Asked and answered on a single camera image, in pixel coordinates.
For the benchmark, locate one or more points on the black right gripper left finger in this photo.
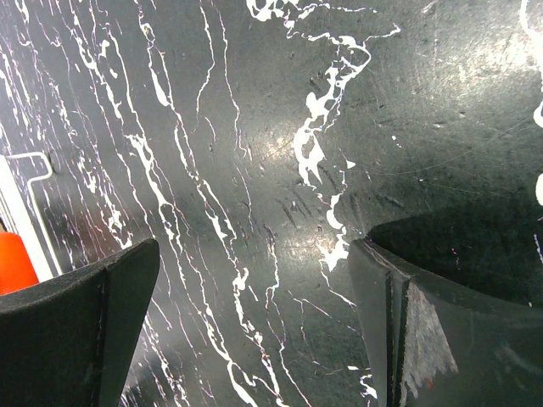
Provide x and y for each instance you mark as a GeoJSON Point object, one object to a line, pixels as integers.
{"type": "Point", "coordinates": [69, 341]}

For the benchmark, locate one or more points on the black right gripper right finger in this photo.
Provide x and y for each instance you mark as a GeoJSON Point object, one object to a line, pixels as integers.
{"type": "Point", "coordinates": [433, 342]}

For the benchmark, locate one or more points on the orange plastic bowl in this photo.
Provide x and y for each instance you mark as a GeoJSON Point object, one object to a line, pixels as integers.
{"type": "Point", "coordinates": [17, 271]}

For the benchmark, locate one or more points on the white wire dish rack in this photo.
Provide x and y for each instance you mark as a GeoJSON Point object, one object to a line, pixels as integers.
{"type": "Point", "coordinates": [28, 224]}

